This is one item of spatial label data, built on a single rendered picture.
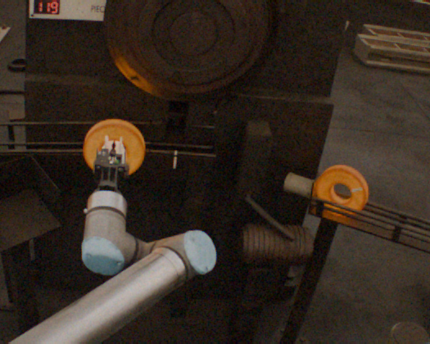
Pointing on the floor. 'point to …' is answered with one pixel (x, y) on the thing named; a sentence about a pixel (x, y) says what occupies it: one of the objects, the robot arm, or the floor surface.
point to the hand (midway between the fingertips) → (114, 142)
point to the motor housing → (262, 272)
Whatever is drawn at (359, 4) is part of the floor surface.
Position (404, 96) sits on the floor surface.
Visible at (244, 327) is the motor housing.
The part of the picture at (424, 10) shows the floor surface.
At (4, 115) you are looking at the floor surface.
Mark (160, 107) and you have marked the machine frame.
